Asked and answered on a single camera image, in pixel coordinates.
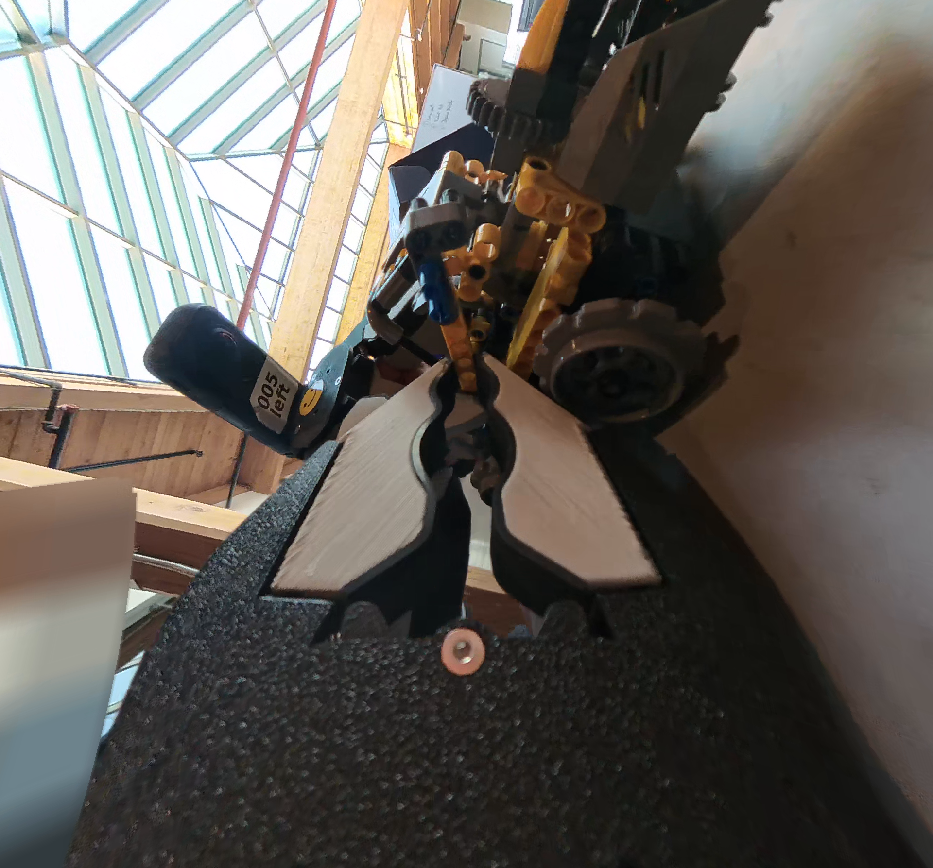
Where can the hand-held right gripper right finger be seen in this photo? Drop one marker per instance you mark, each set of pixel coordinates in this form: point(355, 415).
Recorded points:
point(568, 504)

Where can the yellow toy brick vehicle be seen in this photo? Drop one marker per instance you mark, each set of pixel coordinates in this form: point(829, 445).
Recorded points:
point(554, 212)

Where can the black metal pipe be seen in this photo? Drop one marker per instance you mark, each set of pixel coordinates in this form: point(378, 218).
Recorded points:
point(131, 461)

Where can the red pipe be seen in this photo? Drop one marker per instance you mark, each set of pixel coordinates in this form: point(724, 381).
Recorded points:
point(299, 125)

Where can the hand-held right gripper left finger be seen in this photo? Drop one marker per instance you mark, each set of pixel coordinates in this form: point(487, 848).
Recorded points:
point(364, 504)

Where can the whiteboard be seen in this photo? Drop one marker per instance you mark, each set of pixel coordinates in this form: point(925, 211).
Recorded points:
point(444, 110)

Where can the blue cardboard kit box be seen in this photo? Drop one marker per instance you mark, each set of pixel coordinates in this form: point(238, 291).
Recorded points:
point(430, 168)

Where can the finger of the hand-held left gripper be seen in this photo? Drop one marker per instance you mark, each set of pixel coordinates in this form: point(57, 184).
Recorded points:
point(368, 405)

